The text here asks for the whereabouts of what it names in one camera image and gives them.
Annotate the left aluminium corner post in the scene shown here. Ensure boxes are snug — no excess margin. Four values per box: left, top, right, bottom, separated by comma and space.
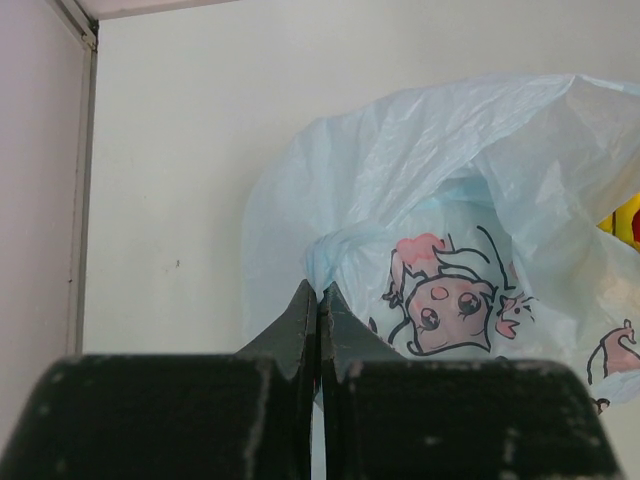
51, 0, 99, 355

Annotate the light blue plastic bag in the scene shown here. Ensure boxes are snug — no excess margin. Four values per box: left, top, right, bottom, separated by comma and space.
241, 75, 639, 411

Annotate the yellow fake lemon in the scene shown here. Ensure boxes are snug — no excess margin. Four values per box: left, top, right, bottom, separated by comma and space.
598, 193, 640, 251

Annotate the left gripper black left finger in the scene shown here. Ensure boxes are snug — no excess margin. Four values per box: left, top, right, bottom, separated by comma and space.
1, 282, 317, 479

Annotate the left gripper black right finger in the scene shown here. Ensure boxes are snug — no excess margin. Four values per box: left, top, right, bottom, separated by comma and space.
319, 286, 623, 479

